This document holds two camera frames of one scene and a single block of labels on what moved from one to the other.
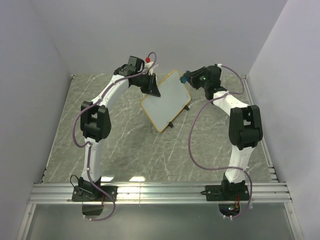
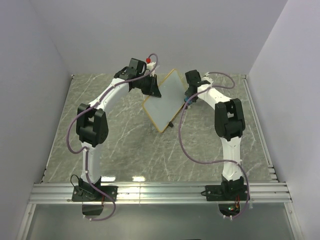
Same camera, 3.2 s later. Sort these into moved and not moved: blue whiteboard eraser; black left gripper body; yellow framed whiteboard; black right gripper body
Moved: blue whiteboard eraser; black right gripper body
Not moved: yellow framed whiteboard; black left gripper body
